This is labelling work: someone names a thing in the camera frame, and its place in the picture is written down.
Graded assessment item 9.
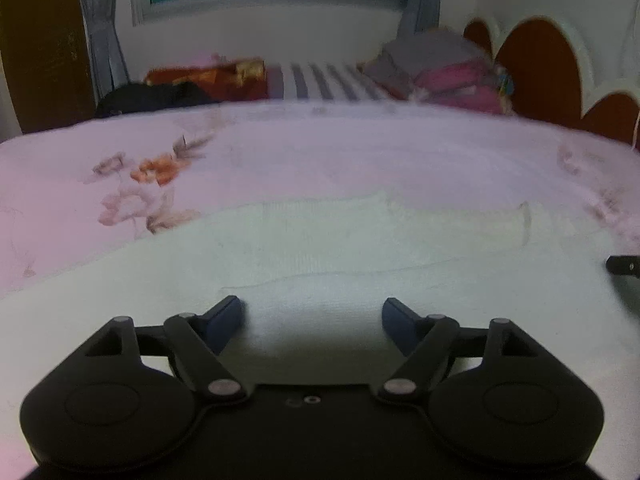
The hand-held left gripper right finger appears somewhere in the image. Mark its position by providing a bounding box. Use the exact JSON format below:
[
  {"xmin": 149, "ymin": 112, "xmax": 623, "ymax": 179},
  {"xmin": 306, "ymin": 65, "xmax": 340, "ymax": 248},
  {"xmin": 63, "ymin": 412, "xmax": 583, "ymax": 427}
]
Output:
[{"xmin": 378, "ymin": 298, "xmax": 543, "ymax": 405}]

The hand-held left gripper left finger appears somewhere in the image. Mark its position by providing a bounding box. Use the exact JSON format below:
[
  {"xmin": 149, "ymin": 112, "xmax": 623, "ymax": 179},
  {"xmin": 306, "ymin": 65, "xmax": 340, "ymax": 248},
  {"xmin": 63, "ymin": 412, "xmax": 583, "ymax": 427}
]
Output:
[{"xmin": 84, "ymin": 296, "xmax": 249, "ymax": 404}]

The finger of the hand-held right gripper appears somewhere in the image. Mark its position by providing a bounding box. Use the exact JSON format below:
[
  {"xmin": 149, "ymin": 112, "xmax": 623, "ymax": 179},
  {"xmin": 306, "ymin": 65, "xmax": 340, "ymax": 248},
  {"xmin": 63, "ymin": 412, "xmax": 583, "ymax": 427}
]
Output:
[{"xmin": 606, "ymin": 254, "xmax": 640, "ymax": 277}]

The white knit garment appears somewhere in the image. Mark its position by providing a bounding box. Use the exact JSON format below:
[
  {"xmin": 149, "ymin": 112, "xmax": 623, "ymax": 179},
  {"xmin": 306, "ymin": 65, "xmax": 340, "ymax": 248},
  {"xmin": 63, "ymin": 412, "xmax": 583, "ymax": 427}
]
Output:
[{"xmin": 0, "ymin": 190, "xmax": 640, "ymax": 466}]

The pile of folded clothes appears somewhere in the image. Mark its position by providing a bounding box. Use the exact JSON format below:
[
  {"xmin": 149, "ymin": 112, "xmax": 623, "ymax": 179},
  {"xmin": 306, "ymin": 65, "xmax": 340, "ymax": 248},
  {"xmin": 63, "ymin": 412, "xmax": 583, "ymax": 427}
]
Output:
[{"xmin": 357, "ymin": 27, "xmax": 516, "ymax": 116}]

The pink floral bedsheet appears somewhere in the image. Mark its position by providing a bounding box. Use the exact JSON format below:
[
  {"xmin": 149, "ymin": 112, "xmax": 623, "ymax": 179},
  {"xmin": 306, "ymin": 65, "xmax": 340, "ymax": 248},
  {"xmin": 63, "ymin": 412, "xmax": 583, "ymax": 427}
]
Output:
[{"xmin": 0, "ymin": 102, "xmax": 640, "ymax": 480}]

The brown and white headboard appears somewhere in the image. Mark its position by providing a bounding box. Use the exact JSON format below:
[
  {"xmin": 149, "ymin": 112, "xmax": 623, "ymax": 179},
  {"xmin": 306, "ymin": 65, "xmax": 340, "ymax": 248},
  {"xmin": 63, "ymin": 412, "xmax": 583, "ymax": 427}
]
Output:
[{"xmin": 462, "ymin": 10, "xmax": 640, "ymax": 150}]

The black cloth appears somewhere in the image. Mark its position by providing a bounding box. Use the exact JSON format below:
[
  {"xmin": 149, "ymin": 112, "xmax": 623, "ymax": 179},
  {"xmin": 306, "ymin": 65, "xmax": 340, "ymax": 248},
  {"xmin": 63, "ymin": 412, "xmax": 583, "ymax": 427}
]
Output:
[{"xmin": 95, "ymin": 81, "xmax": 222, "ymax": 119}]

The red printed cloth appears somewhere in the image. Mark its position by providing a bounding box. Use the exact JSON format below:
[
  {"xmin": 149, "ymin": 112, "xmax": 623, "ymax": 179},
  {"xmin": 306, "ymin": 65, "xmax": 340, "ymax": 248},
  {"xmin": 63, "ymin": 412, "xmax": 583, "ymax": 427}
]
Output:
[{"xmin": 144, "ymin": 54, "xmax": 269, "ymax": 104}]

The blue white striped cloth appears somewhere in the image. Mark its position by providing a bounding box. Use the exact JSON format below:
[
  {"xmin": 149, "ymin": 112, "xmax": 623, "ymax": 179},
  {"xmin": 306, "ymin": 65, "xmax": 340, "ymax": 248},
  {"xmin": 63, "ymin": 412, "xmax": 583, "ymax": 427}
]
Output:
[{"xmin": 267, "ymin": 61, "xmax": 397, "ymax": 104}]

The grey curtain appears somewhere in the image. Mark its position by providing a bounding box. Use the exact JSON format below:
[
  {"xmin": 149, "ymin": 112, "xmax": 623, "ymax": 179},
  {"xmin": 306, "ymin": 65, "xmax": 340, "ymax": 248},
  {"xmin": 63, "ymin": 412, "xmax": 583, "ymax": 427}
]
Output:
[
  {"xmin": 75, "ymin": 0, "xmax": 132, "ymax": 87},
  {"xmin": 397, "ymin": 0, "xmax": 451, "ymax": 42}
]

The brown wooden wardrobe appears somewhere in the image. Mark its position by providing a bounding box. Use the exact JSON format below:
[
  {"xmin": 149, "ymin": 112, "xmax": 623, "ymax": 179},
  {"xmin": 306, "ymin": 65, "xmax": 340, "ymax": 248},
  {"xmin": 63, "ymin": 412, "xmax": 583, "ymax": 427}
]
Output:
[{"xmin": 0, "ymin": 0, "xmax": 99, "ymax": 144}]

